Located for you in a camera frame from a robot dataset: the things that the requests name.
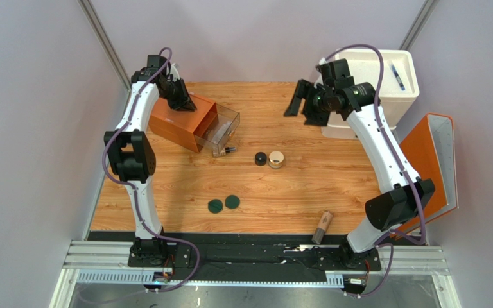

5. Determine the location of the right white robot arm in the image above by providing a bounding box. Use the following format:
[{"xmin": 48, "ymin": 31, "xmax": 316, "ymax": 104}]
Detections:
[{"xmin": 284, "ymin": 59, "xmax": 435, "ymax": 253}]

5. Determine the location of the black round jar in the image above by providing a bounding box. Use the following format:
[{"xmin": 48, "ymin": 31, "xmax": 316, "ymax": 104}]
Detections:
[{"xmin": 255, "ymin": 152, "xmax": 268, "ymax": 166}]

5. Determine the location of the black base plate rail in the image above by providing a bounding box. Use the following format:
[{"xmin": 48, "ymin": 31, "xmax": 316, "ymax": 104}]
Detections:
[{"xmin": 126, "ymin": 243, "xmax": 382, "ymax": 272}]

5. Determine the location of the green round compact right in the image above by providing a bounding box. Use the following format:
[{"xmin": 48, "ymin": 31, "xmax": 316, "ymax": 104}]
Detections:
[{"xmin": 225, "ymin": 195, "xmax": 241, "ymax": 209}]

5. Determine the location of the green round compact left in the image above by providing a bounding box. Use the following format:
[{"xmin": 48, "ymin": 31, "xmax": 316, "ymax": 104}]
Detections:
[{"xmin": 207, "ymin": 199, "xmax": 223, "ymax": 214}]

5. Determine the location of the green round compact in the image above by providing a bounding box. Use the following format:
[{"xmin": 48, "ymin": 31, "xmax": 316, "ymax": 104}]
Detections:
[
  {"xmin": 207, "ymin": 199, "xmax": 223, "ymax": 214},
  {"xmin": 225, "ymin": 195, "xmax": 241, "ymax": 209}
]

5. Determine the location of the orange ring binder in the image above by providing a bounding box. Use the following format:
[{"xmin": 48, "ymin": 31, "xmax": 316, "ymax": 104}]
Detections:
[{"xmin": 399, "ymin": 113, "xmax": 459, "ymax": 223}]

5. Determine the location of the beige bottle grey cap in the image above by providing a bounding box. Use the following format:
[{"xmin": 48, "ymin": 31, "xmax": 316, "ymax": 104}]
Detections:
[{"xmin": 311, "ymin": 211, "xmax": 333, "ymax": 244}]

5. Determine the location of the clear top drawer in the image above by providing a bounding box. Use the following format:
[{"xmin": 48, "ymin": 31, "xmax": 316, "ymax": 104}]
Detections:
[{"xmin": 194, "ymin": 103, "xmax": 240, "ymax": 157}]

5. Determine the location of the clear glitter bottle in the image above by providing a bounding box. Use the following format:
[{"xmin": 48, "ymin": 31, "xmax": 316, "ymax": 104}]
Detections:
[{"xmin": 206, "ymin": 126, "xmax": 233, "ymax": 144}]

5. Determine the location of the gold lid cream jar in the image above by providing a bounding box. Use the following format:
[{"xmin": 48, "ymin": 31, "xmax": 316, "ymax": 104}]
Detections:
[{"xmin": 268, "ymin": 151, "xmax": 285, "ymax": 169}]

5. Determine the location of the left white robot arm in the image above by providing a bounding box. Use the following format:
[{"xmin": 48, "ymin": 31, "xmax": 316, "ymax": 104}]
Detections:
[{"xmin": 102, "ymin": 53, "xmax": 196, "ymax": 265}]

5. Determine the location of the white three-drawer cabinet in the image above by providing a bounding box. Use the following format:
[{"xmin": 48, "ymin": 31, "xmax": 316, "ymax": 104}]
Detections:
[{"xmin": 321, "ymin": 49, "xmax": 419, "ymax": 139}]

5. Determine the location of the orange drawer box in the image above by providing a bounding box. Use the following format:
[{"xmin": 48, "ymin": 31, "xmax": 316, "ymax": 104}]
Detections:
[{"xmin": 148, "ymin": 94, "xmax": 217, "ymax": 153}]

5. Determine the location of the blue pen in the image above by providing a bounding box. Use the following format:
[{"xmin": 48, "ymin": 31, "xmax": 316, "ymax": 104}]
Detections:
[{"xmin": 390, "ymin": 63, "xmax": 406, "ymax": 91}]

